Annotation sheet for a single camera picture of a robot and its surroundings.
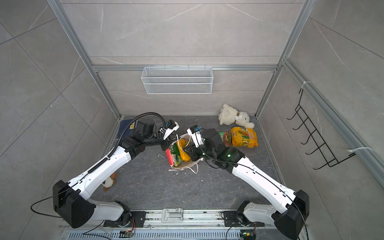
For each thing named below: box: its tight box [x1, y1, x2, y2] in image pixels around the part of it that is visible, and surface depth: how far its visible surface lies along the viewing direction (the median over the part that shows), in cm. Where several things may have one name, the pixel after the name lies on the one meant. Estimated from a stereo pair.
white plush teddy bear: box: [218, 103, 255, 129], surface depth 112 cm
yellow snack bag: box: [231, 127, 258, 148], surface depth 101 cm
